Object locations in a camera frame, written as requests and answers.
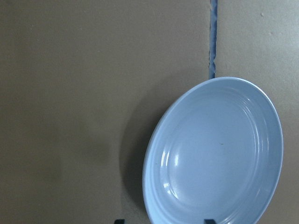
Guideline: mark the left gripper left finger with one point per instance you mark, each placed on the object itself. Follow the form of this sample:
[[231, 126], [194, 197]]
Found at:
[[119, 221]]

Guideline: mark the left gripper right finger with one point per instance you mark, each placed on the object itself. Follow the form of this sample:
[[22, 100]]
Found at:
[[209, 221]]

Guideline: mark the blue round plate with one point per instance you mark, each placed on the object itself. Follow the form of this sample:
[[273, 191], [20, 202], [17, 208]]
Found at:
[[216, 153]]

